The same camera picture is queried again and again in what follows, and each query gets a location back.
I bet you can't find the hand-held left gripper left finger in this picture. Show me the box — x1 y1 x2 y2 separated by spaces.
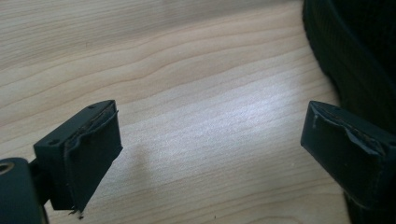
28 99 123 215

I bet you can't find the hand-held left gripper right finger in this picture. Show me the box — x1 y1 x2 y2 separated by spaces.
300 100 396 210

